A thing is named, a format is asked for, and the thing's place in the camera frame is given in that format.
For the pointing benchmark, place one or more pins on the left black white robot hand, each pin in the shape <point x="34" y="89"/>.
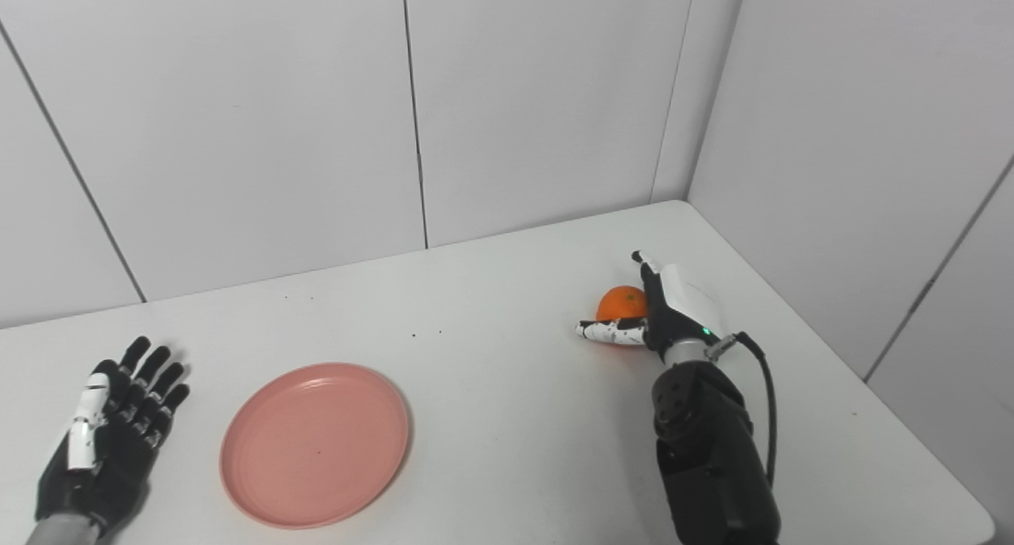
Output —
<point x="111" y="450"/>

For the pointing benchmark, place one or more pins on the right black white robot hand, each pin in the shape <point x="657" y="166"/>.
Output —
<point x="677" y="307"/>

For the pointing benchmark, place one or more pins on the orange fruit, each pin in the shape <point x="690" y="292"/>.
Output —
<point x="620" y="303"/>

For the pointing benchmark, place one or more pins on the pink round plate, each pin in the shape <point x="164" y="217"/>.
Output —
<point x="314" y="446"/>

